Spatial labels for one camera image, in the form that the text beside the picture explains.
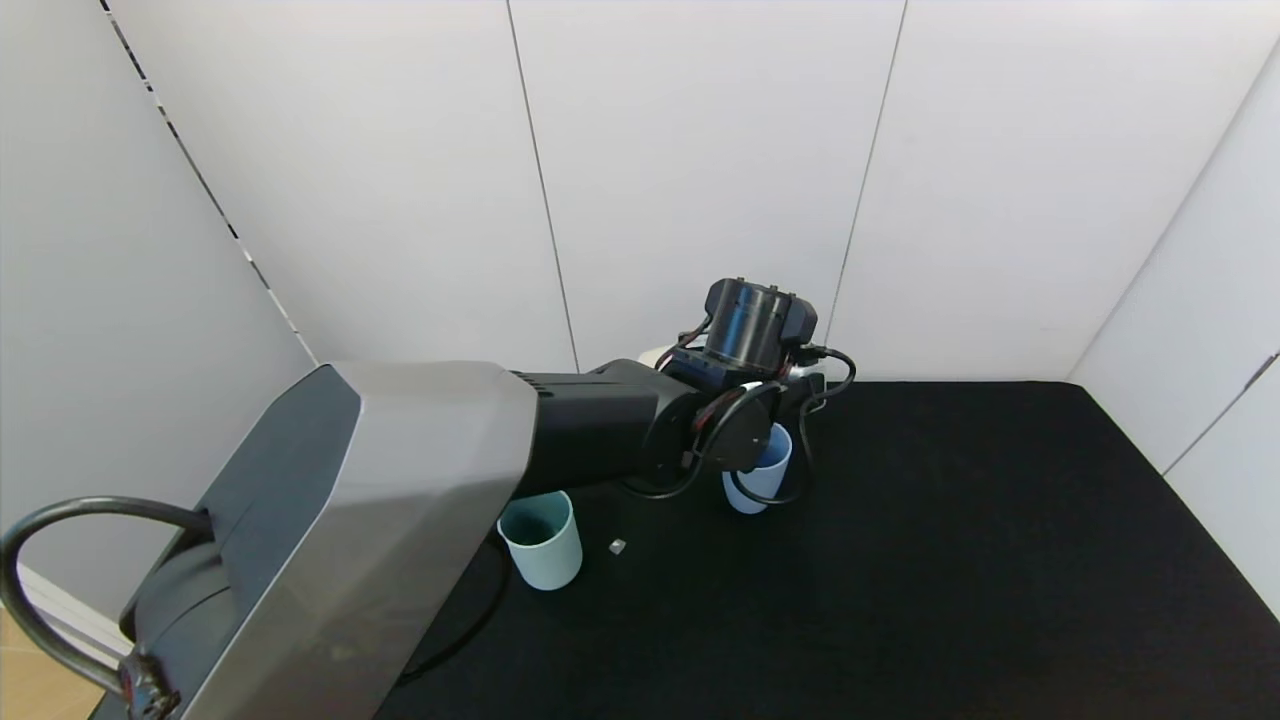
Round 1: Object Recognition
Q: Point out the beige plastic cup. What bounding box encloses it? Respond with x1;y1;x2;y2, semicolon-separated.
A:
637;344;701;373

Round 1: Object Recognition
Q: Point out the light blue plastic cup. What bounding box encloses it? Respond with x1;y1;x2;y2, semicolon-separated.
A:
721;421;794;516

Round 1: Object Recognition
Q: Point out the teal plastic cup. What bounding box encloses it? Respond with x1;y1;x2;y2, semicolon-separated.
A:
497;489;585;592

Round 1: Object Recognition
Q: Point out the white baseboard strip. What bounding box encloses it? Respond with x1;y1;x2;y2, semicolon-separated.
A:
15;563;133;658

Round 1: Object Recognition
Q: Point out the thin black camera cable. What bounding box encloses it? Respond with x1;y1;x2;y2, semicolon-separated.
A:
622;345;858;507

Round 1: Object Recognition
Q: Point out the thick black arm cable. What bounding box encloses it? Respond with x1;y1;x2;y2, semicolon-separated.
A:
0;496;217;703

